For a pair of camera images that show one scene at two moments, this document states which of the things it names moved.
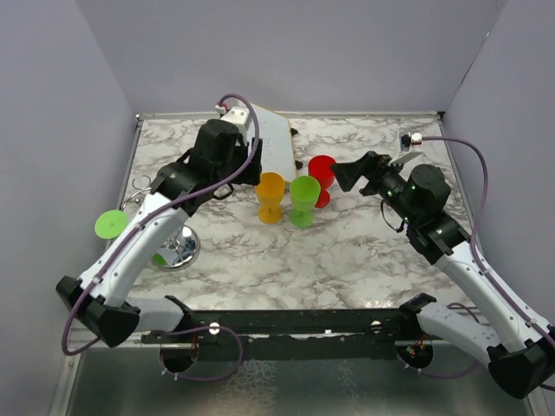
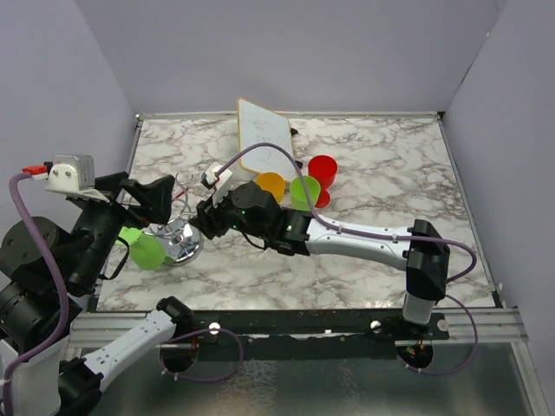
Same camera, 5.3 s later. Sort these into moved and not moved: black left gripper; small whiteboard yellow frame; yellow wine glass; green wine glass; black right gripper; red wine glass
Moved: black right gripper; black left gripper
Not moved: green wine glass; yellow wine glass; red wine glass; small whiteboard yellow frame
